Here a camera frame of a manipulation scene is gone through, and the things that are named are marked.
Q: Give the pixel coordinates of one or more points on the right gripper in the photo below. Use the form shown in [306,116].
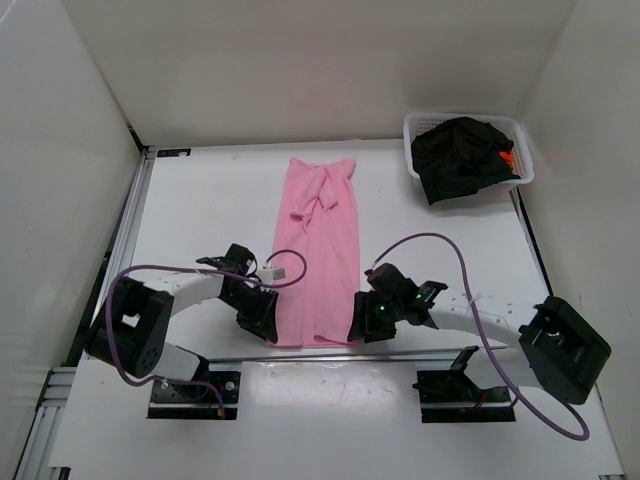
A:
[363,318]

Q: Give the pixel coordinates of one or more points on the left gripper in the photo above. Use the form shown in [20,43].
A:
[261,314]

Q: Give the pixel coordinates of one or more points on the pink t shirt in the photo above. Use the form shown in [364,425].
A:
[318,218]

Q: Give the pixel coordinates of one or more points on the black t shirt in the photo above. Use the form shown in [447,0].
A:
[460,157]

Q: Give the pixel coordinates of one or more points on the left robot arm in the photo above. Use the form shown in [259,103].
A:
[129,332]

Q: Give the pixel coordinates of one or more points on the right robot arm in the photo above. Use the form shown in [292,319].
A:
[555,348]

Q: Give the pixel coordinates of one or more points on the white front cover board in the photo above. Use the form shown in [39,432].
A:
[313,421]

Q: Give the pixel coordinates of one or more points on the blue table label sticker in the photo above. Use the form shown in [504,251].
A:
[173,153]

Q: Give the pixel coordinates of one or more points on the white plastic basket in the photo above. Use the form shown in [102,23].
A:
[418,123]

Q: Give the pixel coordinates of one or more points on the orange garment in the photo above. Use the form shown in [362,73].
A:
[508,158]

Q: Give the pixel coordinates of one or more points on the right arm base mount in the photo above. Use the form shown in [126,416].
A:
[449,396]

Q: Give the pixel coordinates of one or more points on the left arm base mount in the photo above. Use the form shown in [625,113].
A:
[179,402]

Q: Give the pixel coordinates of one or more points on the aluminium table frame rail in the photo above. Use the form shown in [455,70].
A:
[56,388]

